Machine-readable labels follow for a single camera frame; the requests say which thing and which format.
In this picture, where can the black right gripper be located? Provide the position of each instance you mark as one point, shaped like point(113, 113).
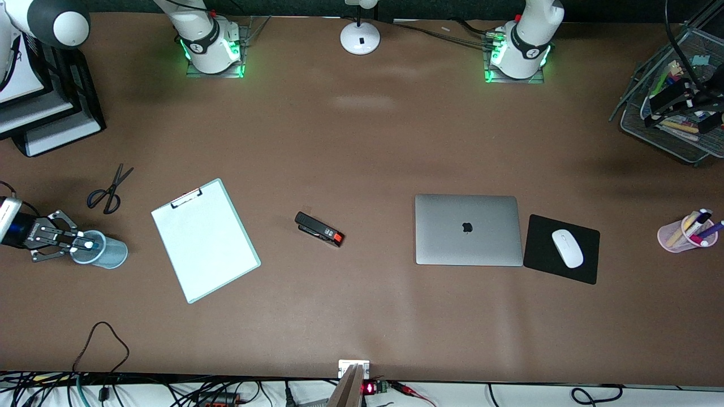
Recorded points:
point(33, 236)

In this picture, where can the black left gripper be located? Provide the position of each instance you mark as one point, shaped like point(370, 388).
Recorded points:
point(665, 102)

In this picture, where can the blue marker white cap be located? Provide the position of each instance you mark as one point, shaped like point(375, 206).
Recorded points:
point(89, 245)

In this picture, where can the silver laptop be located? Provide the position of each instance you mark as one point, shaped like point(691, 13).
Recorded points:
point(486, 243)

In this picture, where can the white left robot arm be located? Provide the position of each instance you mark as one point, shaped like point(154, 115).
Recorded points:
point(529, 39)

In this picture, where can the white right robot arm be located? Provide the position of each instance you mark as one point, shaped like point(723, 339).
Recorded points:
point(201, 39)

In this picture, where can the green marker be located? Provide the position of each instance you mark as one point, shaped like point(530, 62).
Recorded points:
point(659, 82)

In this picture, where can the white marker black cap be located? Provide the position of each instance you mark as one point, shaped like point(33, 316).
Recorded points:
point(700, 218)

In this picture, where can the yellow marker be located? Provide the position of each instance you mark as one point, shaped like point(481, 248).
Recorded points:
point(680, 228)

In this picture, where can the purple marker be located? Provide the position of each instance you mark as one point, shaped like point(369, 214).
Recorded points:
point(714, 228)

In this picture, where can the pink marker white cap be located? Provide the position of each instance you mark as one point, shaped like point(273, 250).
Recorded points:
point(700, 241)

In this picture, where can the teal note block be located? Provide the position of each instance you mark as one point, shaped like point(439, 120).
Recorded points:
point(700, 59)

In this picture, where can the grey mesh desk organizer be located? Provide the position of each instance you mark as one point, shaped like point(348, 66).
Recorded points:
point(639, 121)

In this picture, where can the blue mesh pen cup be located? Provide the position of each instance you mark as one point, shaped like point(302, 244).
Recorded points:
point(113, 254)

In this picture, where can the black scissors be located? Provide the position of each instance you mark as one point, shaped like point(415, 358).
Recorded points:
point(110, 189)

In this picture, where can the pink mesh pen cup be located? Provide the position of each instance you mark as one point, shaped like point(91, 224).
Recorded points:
point(670, 242)

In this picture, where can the white clipboard with paper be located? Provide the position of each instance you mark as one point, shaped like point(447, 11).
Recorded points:
point(203, 243)

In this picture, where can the black stacked document trays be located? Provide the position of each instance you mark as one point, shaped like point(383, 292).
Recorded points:
point(85, 96)

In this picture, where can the white computer mouse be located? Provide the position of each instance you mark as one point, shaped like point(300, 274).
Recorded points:
point(567, 247)

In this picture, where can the black mouse pad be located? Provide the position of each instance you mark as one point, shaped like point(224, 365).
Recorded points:
point(543, 254)

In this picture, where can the black stapler red tip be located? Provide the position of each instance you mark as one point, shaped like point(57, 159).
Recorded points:
point(317, 228)

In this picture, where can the white socket box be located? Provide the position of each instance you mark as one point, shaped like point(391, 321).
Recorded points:
point(346, 366)

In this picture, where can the wooden slat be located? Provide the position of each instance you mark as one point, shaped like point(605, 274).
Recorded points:
point(346, 390)

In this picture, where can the white round lamp base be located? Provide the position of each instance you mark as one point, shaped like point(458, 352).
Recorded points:
point(360, 38)

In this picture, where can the circuit board red display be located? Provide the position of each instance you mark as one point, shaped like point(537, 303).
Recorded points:
point(374, 388)

